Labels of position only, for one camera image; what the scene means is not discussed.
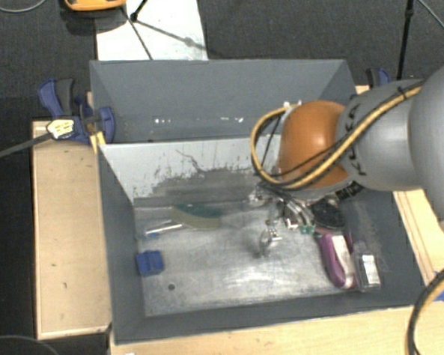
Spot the clear plastic tube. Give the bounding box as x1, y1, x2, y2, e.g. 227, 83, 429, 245
136, 219, 185, 242

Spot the grey metal bin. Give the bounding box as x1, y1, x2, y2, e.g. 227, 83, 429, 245
88, 40, 427, 346

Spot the black cylinder on white bracket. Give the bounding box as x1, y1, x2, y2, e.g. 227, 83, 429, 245
308, 198, 347, 231

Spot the blue ribbed block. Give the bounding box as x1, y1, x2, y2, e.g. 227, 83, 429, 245
135, 249, 165, 278

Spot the clear plastic box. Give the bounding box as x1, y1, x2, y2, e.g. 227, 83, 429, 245
350, 239, 383, 293

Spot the pale wood flat board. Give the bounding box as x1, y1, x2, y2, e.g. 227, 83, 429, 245
23, 116, 115, 341

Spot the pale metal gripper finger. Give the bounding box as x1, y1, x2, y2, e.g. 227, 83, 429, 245
258, 230, 274, 258
266, 219, 285, 246

